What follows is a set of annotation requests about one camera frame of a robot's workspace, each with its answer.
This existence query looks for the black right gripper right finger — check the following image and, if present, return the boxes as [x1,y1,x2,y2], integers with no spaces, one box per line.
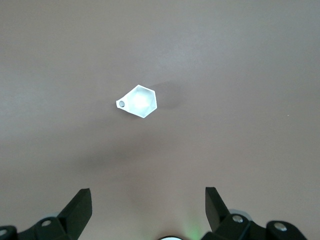
[201,186,310,240]

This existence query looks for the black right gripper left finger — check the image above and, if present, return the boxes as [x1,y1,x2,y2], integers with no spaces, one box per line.
[0,187,93,240]

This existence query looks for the white faceted plastic cup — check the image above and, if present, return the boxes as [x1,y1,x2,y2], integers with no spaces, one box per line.
[115,84,159,119]

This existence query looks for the brown paper table cover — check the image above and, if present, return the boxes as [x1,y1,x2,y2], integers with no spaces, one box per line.
[0,0,320,240]

